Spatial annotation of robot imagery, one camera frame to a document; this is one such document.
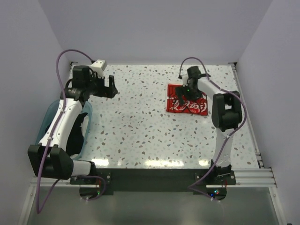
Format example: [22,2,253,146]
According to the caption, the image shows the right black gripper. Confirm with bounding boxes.
[174,83,203,106]

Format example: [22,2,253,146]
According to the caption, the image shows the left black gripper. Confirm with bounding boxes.
[86,72,117,98]

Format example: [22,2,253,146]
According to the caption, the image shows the white t-shirt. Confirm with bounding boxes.
[165,84,208,116]

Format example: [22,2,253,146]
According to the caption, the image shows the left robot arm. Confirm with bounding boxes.
[28,60,118,184]

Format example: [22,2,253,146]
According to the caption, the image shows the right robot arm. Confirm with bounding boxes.
[175,66,242,168]

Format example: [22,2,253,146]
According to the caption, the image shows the blue plastic basket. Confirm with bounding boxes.
[35,98,92,160]

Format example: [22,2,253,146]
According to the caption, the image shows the black clothes in basket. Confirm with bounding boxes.
[44,112,89,157]

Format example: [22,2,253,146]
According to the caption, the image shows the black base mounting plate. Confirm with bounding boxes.
[70,168,237,199]

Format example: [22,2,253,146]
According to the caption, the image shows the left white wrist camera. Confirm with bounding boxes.
[90,60,107,78]

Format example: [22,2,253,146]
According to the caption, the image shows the aluminium frame rail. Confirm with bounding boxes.
[30,168,277,188]

